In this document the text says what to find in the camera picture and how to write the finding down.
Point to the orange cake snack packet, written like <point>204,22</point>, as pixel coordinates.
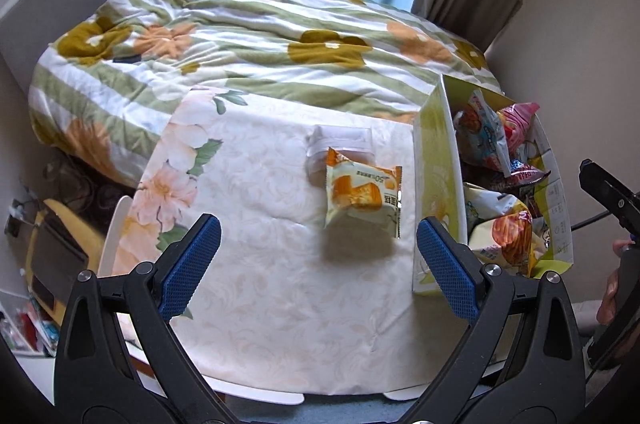
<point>360,199</point>

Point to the colourful clutter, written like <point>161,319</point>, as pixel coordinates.
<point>30,329</point>

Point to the clear plastic wrapped packet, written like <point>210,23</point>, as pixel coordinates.
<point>340,137</point>

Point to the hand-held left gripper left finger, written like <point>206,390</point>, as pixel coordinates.
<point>192,264</point>

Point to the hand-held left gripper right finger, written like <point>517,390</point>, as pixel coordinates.
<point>447,269</point>

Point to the purple snack packet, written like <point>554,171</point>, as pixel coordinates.
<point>525,174</point>

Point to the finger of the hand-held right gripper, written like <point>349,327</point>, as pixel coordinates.
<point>607,194</point>

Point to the yellow chair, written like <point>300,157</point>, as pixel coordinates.
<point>65,210</point>

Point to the pink striped snack packet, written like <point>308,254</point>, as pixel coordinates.
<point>520,119</point>

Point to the small grey device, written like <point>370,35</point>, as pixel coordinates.
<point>15,216</point>

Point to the cream floral tablecloth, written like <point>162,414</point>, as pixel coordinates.
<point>275,279</point>

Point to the blue and white snack packet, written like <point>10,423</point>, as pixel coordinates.
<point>482,134</point>

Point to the dark cloth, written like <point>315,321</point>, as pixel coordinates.
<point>85,189</point>

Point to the orange and white snack packet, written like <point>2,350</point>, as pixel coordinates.
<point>505,234</point>

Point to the floral striped quilt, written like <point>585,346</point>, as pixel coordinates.
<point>250,44</point>

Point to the yellow green cardboard box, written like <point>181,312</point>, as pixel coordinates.
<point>440,164</point>

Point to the person's right hand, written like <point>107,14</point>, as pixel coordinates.
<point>606,304</point>

